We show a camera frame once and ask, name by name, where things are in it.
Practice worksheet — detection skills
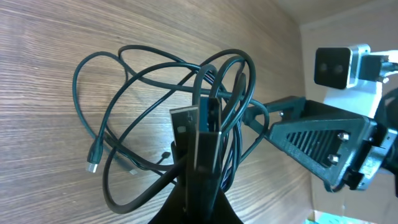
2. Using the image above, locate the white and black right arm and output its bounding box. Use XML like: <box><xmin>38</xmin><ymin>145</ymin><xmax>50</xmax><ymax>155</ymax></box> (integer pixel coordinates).
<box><xmin>243</xmin><ymin>46</ymin><xmax>397</xmax><ymax>193</ymax></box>

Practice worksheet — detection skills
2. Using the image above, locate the black cable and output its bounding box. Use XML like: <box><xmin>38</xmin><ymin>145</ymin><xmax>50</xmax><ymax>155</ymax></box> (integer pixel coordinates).
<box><xmin>72</xmin><ymin>44</ymin><xmax>270</xmax><ymax>215</ymax></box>

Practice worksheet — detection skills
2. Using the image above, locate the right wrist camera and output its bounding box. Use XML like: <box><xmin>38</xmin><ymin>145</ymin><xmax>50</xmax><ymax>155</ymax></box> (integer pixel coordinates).
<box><xmin>313</xmin><ymin>44</ymin><xmax>397</xmax><ymax>90</ymax></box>

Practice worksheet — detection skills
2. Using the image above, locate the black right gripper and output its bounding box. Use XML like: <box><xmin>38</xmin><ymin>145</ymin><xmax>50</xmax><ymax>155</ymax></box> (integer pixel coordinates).
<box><xmin>243</xmin><ymin>96</ymin><xmax>397</xmax><ymax>192</ymax></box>

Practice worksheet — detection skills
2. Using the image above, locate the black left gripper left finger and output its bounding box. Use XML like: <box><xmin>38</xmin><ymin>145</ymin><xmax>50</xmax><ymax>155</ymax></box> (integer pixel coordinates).
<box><xmin>169</xmin><ymin>105</ymin><xmax>199</xmax><ymax>215</ymax></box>

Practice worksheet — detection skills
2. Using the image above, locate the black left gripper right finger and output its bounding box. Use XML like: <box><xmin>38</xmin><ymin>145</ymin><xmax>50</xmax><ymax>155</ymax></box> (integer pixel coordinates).
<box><xmin>186</xmin><ymin>97</ymin><xmax>221</xmax><ymax>218</ymax></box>

